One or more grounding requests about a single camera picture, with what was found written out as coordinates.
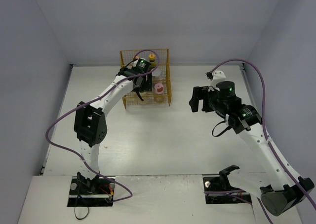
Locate white shaker blue label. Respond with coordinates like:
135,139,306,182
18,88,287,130
152,68,161,80

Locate pink lid spice jar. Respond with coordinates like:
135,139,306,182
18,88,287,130
154,83,164,103

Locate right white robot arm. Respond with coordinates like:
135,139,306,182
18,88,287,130
189,81,315,217

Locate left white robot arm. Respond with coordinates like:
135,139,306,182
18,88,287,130
74,57,151,194

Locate yellow wire rack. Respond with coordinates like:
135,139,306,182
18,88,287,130
120,48,172,109

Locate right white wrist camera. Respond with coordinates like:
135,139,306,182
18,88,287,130
206,70,226,88

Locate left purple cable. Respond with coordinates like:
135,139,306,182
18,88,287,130
45,49,160,202

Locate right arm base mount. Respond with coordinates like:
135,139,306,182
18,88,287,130
202,165,252,205

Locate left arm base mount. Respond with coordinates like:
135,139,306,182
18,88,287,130
67,172,116,207

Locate black loop cable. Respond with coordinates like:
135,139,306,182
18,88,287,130
74,195,90,220

